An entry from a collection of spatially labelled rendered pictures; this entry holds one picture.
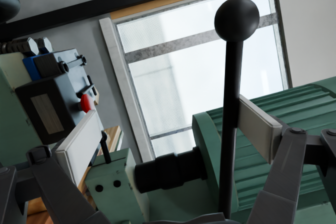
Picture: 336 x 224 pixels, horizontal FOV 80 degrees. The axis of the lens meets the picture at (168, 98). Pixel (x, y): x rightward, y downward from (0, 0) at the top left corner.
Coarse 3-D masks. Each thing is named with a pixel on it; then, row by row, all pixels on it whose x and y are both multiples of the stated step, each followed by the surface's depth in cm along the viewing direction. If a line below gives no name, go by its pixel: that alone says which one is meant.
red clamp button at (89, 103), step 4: (84, 96) 27; (88, 96) 28; (80, 100) 27; (84, 100) 27; (88, 100) 28; (92, 100) 29; (80, 104) 27; (84, 104) 27; (88, 104) 27; (92, 104) 28; (84, 108) 27; (88, 108) 27; (92, 108) 28
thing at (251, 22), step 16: (240, 0) 15; (224, 16) 15; (240, 16) 15; (256, 16) 15; (224, 32) 16; (240, 32) 15; (240, 48) 16; (240, 64) 17; (224, 80) 18; (240, 80) 18; (224, 96) 18; (224, 112) 18; (224, 128) 19; (224, 144) 19; (224, 160) 20; (224, 176) 20; (224, 192) 21; (224, 208) 21
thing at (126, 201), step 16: (96, 160) 37; (112, 160) 36; (128, 160) 35; (96, 176) 32; (112, 176) 32; (128, 176) 33; (96, 192) 33; (112, 192) 33; (128, 192) 34; (112, 208) 34; (128, 208) 35; (144, 208) 37
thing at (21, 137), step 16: (0, 64) 23; (16, 64) 25; (0, 80) 23; (16, 80) 24; (0, 96) 23; (16, 96) 24; (0, 112) 24; (16, 112) 24; (0, 128) 25; (16, 128) 25; (32, 128) 25; (0, 144) 25; (16, 144) 25; (32, 144) 26; (0, 160) 26; (16, 160) 26
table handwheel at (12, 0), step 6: (0, 0) 27; (6, 0) 28; (12, 0) 29; (18, 0) 32; (0, 6) 33; (6, 6) 29; (12, 6) 30; (18, 6) 32; (0, 12) 35; (6, 12) 34; (12, 12) 33; (0, 18) 36; (6, 18) 36
